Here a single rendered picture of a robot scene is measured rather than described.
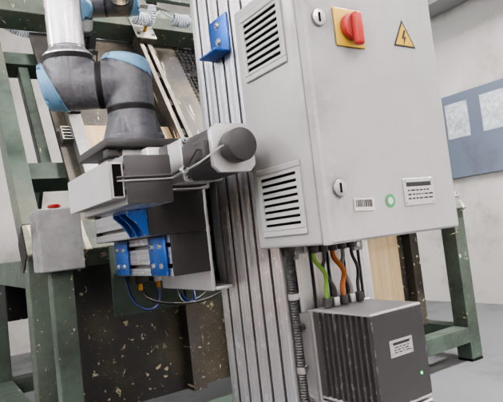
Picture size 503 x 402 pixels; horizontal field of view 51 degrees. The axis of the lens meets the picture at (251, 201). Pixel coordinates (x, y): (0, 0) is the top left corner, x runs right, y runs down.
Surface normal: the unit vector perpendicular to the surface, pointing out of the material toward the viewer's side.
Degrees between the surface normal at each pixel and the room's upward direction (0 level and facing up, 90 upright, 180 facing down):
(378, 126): 90
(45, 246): 90
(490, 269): 90
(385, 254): 90
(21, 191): 58
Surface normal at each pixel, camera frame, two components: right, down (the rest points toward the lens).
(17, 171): 0.39, -0.62
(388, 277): 0.54, -0.11
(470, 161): -0.83, 0.06
